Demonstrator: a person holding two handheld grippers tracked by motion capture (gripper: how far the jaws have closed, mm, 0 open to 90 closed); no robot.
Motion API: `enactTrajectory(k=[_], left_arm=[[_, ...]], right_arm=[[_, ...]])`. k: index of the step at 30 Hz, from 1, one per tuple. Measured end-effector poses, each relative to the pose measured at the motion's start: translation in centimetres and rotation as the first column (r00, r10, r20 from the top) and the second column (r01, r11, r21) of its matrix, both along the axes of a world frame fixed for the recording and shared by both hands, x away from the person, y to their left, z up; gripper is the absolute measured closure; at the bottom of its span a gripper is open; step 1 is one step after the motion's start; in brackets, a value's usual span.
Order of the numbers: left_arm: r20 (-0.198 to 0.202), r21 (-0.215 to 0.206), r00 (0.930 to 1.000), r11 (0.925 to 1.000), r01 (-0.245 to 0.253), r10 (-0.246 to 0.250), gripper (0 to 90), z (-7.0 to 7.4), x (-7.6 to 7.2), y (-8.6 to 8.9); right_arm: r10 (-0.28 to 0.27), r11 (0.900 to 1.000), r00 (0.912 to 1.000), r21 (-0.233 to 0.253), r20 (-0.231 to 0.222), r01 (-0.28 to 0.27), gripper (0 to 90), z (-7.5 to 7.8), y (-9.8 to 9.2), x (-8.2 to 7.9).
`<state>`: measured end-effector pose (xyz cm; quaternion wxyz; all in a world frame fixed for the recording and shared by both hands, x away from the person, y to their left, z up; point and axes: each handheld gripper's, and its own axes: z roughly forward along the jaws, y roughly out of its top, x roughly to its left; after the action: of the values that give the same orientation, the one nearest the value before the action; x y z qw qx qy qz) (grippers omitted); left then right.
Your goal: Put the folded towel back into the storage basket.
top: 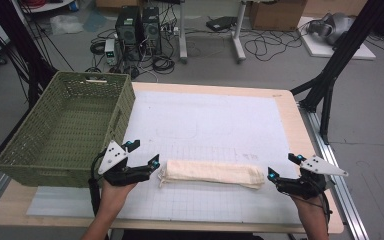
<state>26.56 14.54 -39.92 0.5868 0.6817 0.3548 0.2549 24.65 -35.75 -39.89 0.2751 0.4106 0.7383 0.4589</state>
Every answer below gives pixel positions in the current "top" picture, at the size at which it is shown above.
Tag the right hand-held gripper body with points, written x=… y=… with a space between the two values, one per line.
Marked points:
x=305 y=185

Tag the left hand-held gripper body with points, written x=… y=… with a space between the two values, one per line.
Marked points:
x=114 y=156

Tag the green woven basket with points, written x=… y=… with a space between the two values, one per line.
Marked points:
x=66 y=130

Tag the cream cloth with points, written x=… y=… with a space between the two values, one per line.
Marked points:
x=213 y=173

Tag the person's right hand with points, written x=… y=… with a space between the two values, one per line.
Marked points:
x=308 y=206

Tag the person's left hand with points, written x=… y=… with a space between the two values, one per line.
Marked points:
x=115 y=196

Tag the white grid mat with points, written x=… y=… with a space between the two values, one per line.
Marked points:
x=210 y=123

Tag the person's dark clothing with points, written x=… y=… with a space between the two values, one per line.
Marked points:
x=193 y=236

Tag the white power supply unit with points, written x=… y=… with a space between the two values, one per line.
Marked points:
x=110 y=51

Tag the large black computer tower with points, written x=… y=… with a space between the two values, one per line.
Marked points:
x=128 y=31

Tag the black metal stand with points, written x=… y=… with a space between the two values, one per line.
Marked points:
x=20 y=43
x=343 y=53

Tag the slim black computer tower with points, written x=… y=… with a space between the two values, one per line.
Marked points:
x=151 y=30

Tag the white power strip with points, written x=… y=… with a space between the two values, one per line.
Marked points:
x=170 y=29

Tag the white floor board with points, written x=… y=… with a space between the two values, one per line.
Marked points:
x=356 y=51

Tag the white desk leg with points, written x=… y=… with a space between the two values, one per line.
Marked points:
x=182 y=33
x=238 y=36

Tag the grey rounded device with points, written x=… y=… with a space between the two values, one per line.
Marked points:
x=335 y=26

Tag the clear plastic bag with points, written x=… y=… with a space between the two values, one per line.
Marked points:
x=66 y=24

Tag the large cardboard box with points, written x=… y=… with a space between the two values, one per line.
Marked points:
x=276 y=15

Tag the flat black device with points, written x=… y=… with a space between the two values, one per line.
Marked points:
x=220 y=23

